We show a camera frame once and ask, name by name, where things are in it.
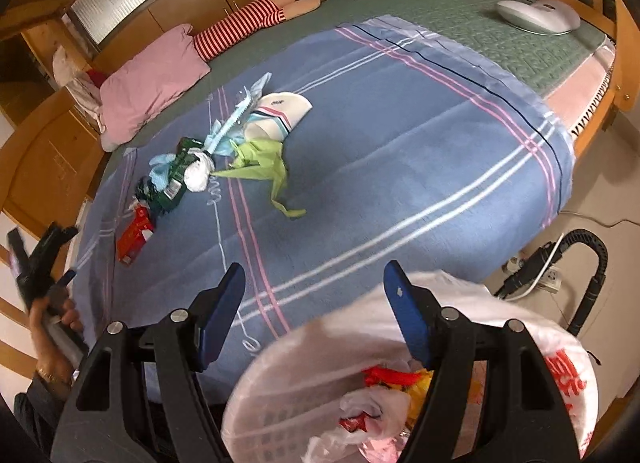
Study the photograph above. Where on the pink pillow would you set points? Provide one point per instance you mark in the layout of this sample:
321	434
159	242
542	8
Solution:
150	73

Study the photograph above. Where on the pink plastic bag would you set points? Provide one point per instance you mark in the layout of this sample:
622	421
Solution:
380	449

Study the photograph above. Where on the black plug adapter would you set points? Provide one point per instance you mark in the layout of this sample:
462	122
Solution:
532	265

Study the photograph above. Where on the blue face mask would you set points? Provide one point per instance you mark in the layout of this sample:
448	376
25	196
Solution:
160	175

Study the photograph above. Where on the white bedding bundle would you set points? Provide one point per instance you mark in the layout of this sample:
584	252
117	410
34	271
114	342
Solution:
70	75

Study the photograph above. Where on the red cloth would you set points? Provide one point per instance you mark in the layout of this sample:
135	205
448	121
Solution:
97	77

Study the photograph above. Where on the dark green wrapper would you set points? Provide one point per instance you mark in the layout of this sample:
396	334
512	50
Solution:
175	180

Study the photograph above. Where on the red carton box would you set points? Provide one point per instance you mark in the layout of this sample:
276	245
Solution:
132	238

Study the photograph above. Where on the person's left forearm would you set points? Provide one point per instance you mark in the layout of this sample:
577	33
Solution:
30	408

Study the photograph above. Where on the green paper strip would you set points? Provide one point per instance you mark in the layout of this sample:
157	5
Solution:
262	158

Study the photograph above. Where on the yellow chip bag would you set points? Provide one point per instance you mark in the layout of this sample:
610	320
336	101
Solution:
424	380

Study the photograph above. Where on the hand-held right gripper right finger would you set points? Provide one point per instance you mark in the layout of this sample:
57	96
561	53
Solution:
407	313

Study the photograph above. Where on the green bed mat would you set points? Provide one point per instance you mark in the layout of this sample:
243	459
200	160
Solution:
450	3

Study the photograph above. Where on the white paper cup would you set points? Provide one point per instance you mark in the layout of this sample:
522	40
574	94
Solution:
277	110

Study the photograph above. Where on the wooden bunk bed frame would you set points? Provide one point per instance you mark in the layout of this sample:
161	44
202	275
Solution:
50	163

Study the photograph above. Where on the white tissue ball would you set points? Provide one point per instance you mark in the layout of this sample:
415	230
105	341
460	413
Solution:
197	170

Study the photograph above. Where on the white power strip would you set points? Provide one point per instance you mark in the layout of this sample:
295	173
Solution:
550	283

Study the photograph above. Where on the white plastic bag red print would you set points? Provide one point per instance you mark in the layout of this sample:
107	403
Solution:
280	378

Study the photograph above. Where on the striped rag doll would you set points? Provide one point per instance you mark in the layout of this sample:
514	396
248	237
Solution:
250	23

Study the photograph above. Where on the blue plaid blanket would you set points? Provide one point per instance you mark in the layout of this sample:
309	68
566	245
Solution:
400	143

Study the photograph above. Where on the white oval device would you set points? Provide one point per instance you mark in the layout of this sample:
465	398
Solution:
537	15

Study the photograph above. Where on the light blue torn wrapper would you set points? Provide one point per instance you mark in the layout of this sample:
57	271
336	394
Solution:
245	108

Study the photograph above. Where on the translucent plastic bag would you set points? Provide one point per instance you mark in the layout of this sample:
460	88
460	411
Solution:
370	408

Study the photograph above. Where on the red snack wrapper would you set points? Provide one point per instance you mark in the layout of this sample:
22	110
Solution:
390	375

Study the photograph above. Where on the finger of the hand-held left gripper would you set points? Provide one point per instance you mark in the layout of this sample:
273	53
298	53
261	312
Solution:
50	239
67	277

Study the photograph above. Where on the person's left hand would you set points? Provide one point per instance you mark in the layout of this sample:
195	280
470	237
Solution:
55	343

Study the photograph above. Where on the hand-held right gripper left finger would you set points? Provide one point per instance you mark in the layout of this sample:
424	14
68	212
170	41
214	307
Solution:
222	313

